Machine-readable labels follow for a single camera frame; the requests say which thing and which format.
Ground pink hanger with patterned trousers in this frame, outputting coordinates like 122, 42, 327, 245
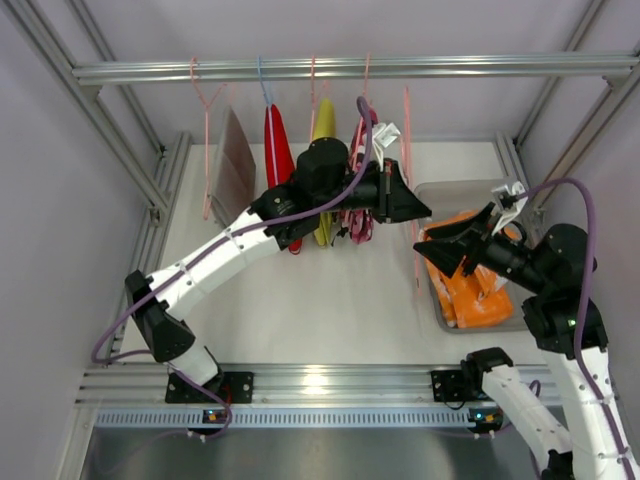
350, 52, 371, 171

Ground pink patterned trousers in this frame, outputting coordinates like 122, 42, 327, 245
340, 119, 373, 244

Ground orange white trousers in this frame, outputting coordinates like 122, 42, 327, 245
421, 209, 524, 329

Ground pink hanger with orange trousers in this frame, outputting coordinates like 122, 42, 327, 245
401, 85, 422, 296

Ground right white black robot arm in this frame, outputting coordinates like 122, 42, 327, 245
414, 204, 639, 479

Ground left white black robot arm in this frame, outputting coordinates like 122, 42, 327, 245
125, 138, 432, 390

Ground yellow green trousers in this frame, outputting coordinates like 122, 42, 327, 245
311, 98, 336, 248

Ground pink hanger with yellow trousers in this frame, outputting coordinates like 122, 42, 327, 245
310, 55, 330, 108

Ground red trousers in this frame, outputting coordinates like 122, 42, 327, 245
262, 103, 304, 254

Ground grey trousers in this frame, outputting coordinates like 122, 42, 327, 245
208, 106, 256, 227

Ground pink hanger far left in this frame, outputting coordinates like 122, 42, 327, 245
189, 57, 237, 221

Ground clear plastic bin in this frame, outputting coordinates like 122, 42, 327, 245
415, 179, 528, 335

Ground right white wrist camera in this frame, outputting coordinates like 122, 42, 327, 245
491, 181, 527, 235

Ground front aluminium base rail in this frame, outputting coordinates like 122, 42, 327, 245
74, 361, 566, 405

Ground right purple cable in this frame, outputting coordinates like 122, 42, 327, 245
519, 178, 631, 480

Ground right aluminium frame post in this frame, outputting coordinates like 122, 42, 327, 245
496, 1, 639, 186

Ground aluminium frame post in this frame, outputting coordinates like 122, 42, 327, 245
1, 1, 193, 270
496, 1, 639, 186

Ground aluminium hanging rail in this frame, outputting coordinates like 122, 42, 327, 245
73, 51, 639, 86

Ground left aluminium frame post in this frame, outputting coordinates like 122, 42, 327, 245
1, 1, 193, 270

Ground slotted grey cable duct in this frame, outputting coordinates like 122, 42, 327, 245
94, 406, 473, 429

